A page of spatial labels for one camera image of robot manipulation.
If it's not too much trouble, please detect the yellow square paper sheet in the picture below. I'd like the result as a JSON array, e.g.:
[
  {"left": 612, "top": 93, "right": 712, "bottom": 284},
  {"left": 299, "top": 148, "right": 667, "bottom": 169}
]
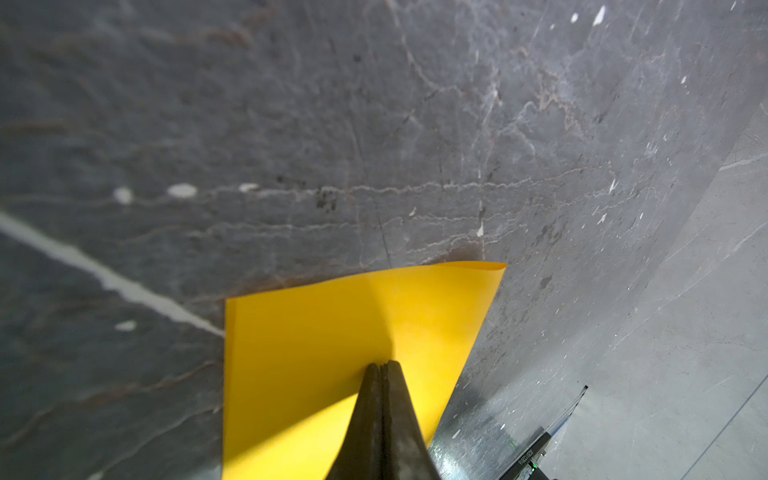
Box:
[{"left": 223, "top": 261, "right": 505, "bottom": 479}]

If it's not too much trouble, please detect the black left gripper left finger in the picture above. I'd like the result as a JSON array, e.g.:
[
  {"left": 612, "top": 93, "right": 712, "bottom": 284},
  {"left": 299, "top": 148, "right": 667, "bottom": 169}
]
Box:
[{"left": 327, "top": 364, "right": 383, "bottom": 480}]

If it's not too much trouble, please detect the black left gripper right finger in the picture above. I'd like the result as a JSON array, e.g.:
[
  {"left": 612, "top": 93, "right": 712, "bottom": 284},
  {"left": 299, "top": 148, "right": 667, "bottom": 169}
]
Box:
[{"left": 382, "top": 361, "right": 440, "bottom": 480}]

